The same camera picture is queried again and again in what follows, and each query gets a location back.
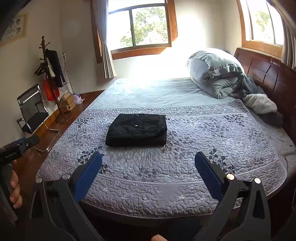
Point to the dark wooden headboard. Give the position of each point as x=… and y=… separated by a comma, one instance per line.
x=277, y=81

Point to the person's left hand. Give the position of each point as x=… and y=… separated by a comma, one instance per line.
x=15, y=196

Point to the black metal chair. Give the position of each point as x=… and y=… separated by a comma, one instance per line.
x=34, y=114

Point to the wooden framed window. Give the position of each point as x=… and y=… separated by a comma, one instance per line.
x=137, y=28

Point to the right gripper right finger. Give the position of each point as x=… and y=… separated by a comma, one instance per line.
x=253, y=221

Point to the person's right hand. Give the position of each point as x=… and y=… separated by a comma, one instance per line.
x=158, y=238

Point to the framed wall picture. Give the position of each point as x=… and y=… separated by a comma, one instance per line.
x=16, y=30

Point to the grey folded duvet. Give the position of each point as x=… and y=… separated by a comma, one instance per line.
x=220, y=74

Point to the cardboard box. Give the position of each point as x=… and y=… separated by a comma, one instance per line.
x=67, y=102

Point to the black pants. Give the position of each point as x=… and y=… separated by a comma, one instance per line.
x=137, y=130

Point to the white fleece blanket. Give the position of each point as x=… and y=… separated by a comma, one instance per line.
x=260, y=103

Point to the light blue bed sheet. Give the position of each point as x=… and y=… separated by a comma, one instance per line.
x=135, y=93

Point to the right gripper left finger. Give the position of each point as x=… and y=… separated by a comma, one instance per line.
x=55, y=213

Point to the grey quilted bedspread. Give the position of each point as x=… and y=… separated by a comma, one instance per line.
x=163, y=182

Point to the red bag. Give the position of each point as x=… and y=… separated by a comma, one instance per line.
x=49, y=90

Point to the wooden coat rack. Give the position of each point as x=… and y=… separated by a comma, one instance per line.
x=49, y=77

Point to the grey curtain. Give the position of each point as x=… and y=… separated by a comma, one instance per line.
x=100, y=8

